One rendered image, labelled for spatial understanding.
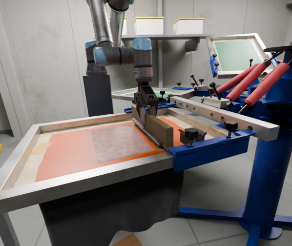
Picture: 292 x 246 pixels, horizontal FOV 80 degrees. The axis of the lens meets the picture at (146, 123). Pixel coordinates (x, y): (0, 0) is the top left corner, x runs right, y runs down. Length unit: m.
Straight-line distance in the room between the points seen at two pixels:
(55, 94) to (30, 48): 0.92
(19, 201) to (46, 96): 3.66
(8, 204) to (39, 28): 3.74
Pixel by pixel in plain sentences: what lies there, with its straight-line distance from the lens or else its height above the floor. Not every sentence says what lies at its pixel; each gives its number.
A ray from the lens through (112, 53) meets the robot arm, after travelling 0.79.
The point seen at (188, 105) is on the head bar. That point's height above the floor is 1.02.
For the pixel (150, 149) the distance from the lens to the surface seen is 0.66.
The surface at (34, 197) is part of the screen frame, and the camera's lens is 0.51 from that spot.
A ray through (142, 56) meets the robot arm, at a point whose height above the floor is 1.29.
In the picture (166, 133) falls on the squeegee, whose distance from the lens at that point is 0.59.
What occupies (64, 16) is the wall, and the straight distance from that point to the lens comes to 4.00.
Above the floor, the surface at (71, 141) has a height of 0.95.
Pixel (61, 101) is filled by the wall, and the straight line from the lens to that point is 4.04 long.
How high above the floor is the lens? 1.26
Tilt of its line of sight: 19 degrees down
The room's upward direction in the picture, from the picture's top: 2 degrees counter-clockwise
